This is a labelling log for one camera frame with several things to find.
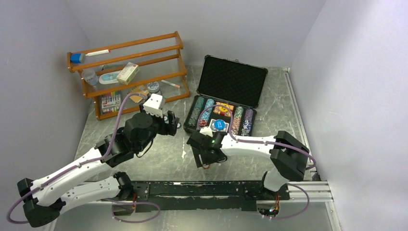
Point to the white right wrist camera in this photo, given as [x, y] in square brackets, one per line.
[206, 131]

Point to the white pink pen lower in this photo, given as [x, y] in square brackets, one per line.
[171, 84]

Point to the red playing card deck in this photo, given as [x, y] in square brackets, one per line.
[216, 109]

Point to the green chip stack row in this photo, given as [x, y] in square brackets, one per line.
[196, 111]

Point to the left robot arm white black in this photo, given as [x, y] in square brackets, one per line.
[45, 199]

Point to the black poker set case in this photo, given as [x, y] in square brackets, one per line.
[231, 82]

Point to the yellow big blind button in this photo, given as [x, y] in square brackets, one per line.
[224, 108]

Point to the oval light blue dish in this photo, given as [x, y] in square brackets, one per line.
[109, 78]

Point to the green orange chip row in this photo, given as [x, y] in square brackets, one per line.
[236, 120]

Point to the white red pen top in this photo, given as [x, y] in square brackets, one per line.
[98, 52]

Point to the clear plastic bottle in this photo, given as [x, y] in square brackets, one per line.
[90, 76]

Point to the aluminium frame rail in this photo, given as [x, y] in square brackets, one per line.
[312, 190]

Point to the blue playing card deck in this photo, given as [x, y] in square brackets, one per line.
[214, 130]

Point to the blue white eraser block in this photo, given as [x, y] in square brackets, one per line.
[77, 58]

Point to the light blue red chip row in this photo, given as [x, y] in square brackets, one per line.
[203, 120]

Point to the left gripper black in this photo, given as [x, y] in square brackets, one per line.
[167, 128]

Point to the yellow notepad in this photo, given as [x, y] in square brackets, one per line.
[137, 95]

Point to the cleaning gel jar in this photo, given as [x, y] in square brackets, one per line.
[154, 88]

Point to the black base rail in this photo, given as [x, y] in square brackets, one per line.
[192, 195]

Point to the marker pen set pack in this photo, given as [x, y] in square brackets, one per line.
[111, 102]

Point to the orange wooden shelf rack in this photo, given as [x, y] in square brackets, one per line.
[145, 66]

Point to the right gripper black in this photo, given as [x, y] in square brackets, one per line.
[204, 160]

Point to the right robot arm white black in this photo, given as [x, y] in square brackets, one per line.
[287, 154]

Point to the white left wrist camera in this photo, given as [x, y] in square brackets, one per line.
[154, 105]

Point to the white green carton box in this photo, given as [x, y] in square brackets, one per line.
[128, 73]

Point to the blue small blind button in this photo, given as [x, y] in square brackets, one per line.
[219, 124]

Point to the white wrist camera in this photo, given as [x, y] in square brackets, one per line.
[154, 105]
[206, 131]

